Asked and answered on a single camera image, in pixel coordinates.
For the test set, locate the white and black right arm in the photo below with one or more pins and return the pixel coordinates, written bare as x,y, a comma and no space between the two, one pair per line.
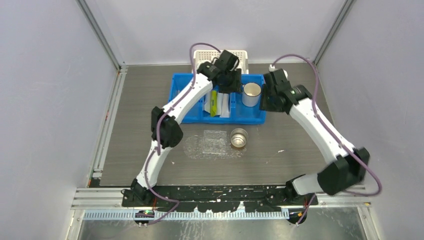
342,170

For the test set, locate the teal cap toothpaste tube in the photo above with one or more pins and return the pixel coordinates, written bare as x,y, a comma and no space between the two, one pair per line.
220,99

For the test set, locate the small metal cup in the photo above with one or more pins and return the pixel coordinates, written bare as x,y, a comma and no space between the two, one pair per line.
239,138

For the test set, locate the white enamel mug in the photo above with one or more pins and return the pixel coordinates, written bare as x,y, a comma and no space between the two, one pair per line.
251,93

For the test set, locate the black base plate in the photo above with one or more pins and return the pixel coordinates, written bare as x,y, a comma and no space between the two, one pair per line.
215,198

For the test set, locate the clear square textured holder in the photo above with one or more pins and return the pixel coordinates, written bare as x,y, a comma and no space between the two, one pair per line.
214,142

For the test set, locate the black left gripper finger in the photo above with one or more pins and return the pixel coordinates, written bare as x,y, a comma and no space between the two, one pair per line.
237,83
226,88

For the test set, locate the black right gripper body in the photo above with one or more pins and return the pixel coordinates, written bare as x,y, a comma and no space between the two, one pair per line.
272,95

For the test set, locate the perforated metal rail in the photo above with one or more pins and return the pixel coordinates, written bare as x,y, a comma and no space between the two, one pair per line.
149,215

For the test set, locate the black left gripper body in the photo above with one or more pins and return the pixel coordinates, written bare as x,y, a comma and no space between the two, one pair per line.
229,78

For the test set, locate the red cap toothpaste tube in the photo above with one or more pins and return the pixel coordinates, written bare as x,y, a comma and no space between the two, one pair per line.
207,103

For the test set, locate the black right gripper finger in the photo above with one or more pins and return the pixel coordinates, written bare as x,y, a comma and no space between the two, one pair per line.
277,104
264,98

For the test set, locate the clear oval textured tray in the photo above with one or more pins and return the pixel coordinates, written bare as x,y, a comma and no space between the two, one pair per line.
192,148

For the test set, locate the orange cap toothpaste tube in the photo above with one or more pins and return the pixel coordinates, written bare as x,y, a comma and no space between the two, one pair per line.
225,106

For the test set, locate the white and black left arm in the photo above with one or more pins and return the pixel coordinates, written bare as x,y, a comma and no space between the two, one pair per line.
166,120

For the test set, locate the yellow green toothpaste tube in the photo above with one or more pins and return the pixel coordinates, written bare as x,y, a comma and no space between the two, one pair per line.
213,103

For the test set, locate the white perforated basket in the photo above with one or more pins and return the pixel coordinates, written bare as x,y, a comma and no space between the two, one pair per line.
201,56

